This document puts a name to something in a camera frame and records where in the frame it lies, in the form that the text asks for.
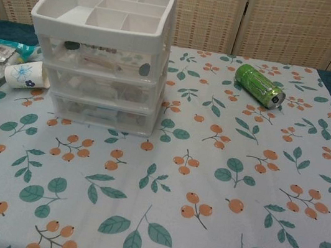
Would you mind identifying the white plastic drawer organizer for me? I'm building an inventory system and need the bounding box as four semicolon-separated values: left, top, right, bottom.
15;0;180;139

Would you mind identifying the fruit and leaf print tablecloth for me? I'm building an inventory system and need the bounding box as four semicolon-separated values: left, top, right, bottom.
0;17;331;248

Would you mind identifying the green energy drink can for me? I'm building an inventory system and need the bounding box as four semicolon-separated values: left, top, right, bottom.
230;62;290;113

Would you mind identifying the woven bamboo folding screen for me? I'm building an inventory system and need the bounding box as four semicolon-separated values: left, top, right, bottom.
0;0;331;74

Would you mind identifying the paper cup with blue flower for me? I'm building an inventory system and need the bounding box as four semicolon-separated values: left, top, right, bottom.
2;56;54;94

